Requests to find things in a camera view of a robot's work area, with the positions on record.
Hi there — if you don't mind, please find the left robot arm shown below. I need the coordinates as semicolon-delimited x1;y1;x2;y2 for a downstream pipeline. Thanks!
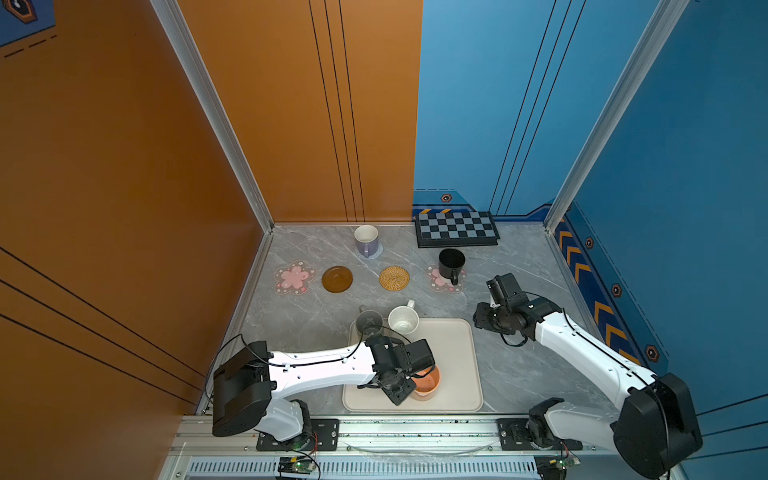
212;334;436;444

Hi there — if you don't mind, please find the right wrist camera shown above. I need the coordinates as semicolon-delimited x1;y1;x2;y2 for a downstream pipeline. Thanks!
486;273;529;311

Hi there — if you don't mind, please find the black mug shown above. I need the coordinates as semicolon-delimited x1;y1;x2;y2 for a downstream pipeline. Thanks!
438;248;466;286

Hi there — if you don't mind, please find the orange mug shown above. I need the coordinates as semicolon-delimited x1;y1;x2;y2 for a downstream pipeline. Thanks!
410;366;441;401

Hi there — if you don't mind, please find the white mug purple handle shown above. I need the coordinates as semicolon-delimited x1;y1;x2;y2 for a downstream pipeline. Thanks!
354;225;380;258

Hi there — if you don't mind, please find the circuit board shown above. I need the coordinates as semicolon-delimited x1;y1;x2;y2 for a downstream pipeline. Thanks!
534;456;581;480
276;456;321;479

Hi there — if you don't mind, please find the left circuit board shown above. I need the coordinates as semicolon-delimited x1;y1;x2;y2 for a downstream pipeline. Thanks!
276;456;321;479

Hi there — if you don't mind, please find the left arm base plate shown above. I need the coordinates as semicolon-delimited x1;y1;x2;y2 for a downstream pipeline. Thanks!
256;418;340;452

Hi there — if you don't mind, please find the aluminium front rail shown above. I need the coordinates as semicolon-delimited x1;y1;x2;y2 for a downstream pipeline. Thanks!
159;414;638;479

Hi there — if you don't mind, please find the black chessboard box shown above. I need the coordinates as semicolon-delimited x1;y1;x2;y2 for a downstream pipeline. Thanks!
414;210;500;248

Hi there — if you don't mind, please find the right circuit board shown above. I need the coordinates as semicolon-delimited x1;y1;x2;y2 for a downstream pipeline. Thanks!
534;456;581;480

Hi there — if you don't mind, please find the rattan woven round coaster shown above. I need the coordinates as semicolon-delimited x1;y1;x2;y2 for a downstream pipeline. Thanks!
379;266;410;292

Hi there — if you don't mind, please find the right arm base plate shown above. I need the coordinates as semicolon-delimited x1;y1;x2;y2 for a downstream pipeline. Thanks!
496;417;584;451

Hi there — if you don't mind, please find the pink flower coaster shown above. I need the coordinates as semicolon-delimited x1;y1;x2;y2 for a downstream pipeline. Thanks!
425;264;467;293
274;260;317;296

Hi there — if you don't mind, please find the cream serving tray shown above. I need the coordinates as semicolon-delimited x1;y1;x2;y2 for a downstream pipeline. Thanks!
342;318;483;414

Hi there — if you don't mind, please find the grey woven round coaster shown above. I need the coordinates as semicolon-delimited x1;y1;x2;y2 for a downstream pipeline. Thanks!
354;243;384;261

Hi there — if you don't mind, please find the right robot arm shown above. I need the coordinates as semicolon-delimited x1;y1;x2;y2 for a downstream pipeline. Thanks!
473;298;703;479

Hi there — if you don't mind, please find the grey mug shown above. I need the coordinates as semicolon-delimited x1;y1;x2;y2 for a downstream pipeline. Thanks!
355;306;384;339

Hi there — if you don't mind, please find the white speckled mug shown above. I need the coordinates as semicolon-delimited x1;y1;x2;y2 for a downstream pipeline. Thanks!
388;300;420;335

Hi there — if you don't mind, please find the brown wooden round coaster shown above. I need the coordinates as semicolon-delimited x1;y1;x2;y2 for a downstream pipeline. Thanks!
322;266;354;293

